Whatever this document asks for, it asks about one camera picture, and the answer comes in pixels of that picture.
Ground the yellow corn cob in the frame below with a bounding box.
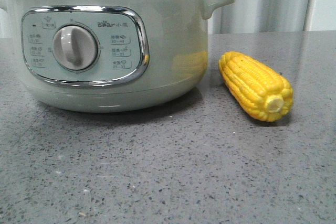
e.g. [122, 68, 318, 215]
[218, 51, 293, 122]

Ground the pale green electric pot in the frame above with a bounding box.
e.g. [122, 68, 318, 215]
[0, 0, 236, 114]

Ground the beige timer knob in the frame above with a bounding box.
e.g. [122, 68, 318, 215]
[52, 25, 98, 71]

